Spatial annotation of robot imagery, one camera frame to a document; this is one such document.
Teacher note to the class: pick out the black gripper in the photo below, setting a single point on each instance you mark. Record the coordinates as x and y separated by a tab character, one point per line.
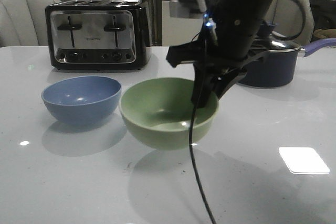
229	60

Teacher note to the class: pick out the green bowl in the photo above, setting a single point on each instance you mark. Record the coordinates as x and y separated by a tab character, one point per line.
157	112

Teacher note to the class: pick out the blue bowl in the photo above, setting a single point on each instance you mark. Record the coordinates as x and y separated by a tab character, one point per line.
83	100

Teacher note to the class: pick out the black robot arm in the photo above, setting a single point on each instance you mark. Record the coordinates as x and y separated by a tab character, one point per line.
228	24

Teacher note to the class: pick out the dark blue saucepan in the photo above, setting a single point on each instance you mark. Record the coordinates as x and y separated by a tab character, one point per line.
278	68

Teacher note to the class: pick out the glass pot lid blue knob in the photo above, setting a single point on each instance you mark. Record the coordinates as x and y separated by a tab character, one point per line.
266	39

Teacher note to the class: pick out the white refrigerator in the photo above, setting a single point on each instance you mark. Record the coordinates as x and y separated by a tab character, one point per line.
176	30

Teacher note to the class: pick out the beige upholstered chair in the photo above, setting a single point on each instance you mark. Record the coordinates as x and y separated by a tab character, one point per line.
293	17

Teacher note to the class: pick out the black chrome toaster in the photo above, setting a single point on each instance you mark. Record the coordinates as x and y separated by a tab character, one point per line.
99	34

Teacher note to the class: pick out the light grey chair left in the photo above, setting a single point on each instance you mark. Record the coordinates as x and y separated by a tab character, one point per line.
23	22

